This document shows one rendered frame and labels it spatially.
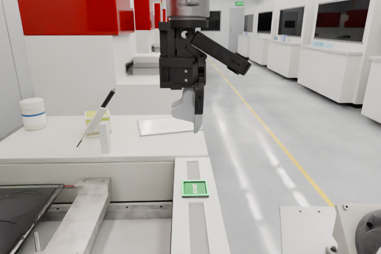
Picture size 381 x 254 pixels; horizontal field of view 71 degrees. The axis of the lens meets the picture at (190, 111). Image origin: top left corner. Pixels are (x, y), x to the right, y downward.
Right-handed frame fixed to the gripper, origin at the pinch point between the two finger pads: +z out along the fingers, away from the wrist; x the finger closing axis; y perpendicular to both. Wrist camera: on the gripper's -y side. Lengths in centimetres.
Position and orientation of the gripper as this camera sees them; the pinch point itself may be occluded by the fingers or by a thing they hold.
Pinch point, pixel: (199, 126)
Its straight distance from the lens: 52.7
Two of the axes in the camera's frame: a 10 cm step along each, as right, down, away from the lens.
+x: 0.3, 3.1, -9.5
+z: 0.0, 9.5, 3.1
